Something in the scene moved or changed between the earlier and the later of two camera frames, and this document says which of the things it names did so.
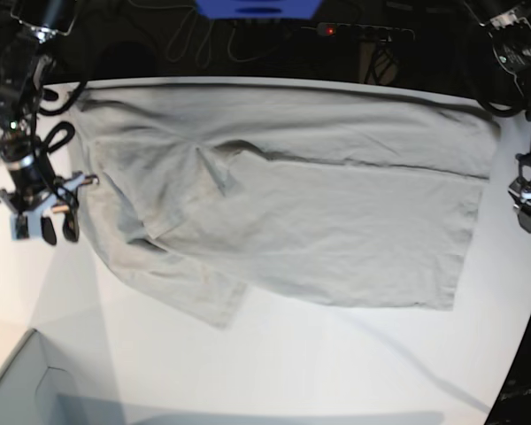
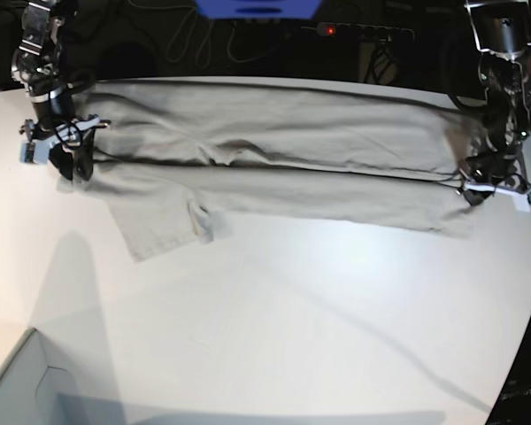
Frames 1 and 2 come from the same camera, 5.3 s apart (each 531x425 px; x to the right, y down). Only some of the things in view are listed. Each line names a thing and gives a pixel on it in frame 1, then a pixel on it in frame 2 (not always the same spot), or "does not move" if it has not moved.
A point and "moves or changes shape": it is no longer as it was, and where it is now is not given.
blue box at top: x=259 y=9 does not move
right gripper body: x=529 y=192 → x=497 y=181
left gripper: x=29 y=203 → x=46 y=138
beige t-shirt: x=355 y=194 moves or changes shape
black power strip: x=365 y=33 does not move
